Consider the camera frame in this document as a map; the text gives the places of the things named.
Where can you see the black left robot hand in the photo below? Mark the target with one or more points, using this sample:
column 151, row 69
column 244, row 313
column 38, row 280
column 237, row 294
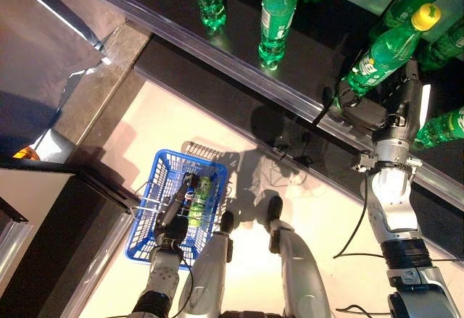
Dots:
column 174, row 224

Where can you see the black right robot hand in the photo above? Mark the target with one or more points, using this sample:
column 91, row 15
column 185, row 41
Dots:
column 366, row 113

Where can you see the dark Pepsi bottle blue label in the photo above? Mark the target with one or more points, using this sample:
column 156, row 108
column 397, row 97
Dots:
column 188, row 195

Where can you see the blue plastic shopping basket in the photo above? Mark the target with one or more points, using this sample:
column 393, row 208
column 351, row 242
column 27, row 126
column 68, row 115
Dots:
column 145, row 259

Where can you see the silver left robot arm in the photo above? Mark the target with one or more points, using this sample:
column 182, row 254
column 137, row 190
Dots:
column 163, row 278

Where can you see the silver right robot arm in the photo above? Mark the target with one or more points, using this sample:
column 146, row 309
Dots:
column 391, row 187

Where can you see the bright green drink bottle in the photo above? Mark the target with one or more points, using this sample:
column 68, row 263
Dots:
column 197, row 211

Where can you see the green bottle in basket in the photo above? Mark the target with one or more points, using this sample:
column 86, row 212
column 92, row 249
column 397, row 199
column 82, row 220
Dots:
column 203, row 184

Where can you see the silver left robot leg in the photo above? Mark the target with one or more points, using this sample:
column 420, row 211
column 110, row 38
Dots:
column 206, row 278

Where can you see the silver robot leg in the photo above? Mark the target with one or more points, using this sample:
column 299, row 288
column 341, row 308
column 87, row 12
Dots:
column 301, row 271
column 206, row 278

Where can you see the silver right robot leg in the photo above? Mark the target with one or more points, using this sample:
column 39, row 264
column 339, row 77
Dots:
column 301, row 271

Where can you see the dark stone floor sill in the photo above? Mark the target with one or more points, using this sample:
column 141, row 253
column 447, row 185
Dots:
column 108, row 86

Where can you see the small orange floor object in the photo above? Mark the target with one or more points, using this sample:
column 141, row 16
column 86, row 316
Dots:
column 25, row 153

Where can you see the grey brown curtain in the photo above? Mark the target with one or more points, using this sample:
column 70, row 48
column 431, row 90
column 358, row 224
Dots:
column 32, row 42

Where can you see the dark maroon curtain panel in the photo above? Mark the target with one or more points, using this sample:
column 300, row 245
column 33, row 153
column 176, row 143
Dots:
column 61, row 10

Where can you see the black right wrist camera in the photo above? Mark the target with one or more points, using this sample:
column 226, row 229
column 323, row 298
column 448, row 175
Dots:
column 366, row 160

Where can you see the shiny silver post base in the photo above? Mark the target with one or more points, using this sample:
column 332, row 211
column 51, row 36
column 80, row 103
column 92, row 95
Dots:
column 54, row 144

